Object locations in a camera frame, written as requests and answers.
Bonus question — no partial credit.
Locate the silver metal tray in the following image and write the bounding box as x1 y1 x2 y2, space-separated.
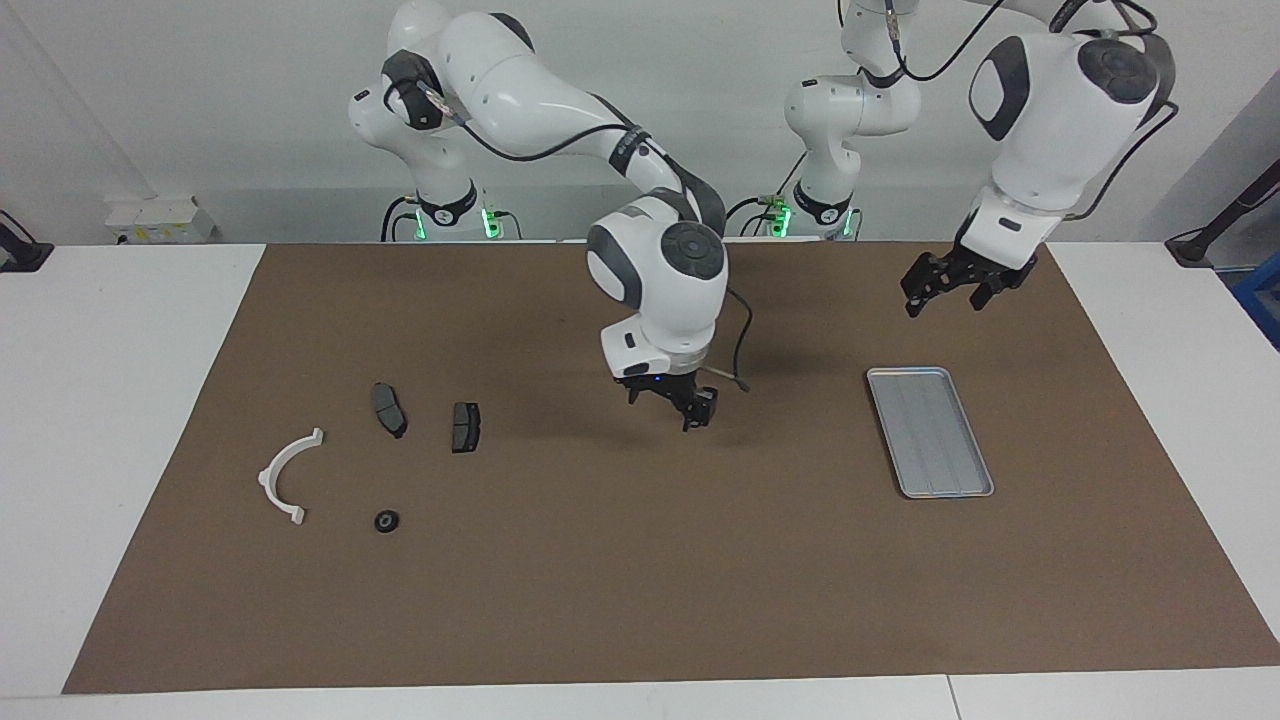
866 367 995 499

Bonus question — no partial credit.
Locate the brown table mat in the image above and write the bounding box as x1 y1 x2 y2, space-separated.
62 240 1280 694

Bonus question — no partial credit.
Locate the dark grey curved brake pad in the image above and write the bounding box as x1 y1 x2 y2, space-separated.
371 383 408 440

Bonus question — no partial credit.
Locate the blue crate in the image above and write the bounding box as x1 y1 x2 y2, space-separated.
1233 250 1280 351

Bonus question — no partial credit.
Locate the black table clamp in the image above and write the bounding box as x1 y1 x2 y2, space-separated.
0 210 53 273

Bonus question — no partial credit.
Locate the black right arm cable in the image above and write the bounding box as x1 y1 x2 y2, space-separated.
425 85 753 393

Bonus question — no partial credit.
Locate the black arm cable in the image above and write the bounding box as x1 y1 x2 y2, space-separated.
425 85 753 393
885 0 1179 219

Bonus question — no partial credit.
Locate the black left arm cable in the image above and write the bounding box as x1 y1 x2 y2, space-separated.
885 0 1179 219

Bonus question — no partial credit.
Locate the white curved plastic bracket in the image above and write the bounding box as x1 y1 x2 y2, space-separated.
258 428 325 526

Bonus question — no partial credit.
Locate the white wall socket box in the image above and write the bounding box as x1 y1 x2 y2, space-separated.
105 195 214 244

